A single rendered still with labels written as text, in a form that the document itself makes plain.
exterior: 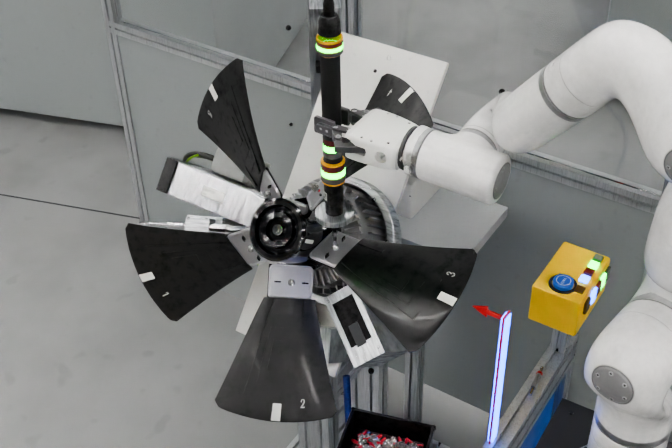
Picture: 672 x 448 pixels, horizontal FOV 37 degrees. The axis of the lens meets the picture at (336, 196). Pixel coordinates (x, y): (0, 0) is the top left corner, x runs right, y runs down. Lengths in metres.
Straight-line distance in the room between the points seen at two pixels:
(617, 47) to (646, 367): 0.45
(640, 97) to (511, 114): 0.22
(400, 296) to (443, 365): 1.29
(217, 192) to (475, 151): 0.73
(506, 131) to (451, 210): 1.05
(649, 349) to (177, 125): 1.98
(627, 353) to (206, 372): 2.02
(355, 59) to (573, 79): 0.88
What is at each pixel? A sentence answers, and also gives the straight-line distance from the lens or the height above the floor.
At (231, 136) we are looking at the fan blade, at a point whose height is 1.28.
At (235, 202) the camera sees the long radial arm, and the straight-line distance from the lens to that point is 2.09.
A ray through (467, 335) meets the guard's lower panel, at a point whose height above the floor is 0.33.
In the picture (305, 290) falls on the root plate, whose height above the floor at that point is 1.09.
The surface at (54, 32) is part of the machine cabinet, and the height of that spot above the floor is 0.47.
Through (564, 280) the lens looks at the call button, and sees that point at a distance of 1.97.
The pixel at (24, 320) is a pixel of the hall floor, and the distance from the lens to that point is 3.59.
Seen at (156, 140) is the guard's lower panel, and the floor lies 0.60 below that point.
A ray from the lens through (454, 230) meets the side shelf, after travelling 2.41.
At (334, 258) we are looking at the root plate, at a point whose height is 1.18.
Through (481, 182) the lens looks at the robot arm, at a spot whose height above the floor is 1.48.
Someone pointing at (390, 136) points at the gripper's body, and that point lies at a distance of 1.61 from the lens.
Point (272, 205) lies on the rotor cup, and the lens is 1.85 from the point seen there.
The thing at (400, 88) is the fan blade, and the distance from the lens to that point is 1.87.
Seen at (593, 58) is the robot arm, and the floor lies 1.75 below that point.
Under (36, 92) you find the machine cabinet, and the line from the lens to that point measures 4.49.
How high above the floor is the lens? 2.39
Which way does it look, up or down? 37 degrees down
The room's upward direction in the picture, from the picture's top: 1 degrees counter-clockwise
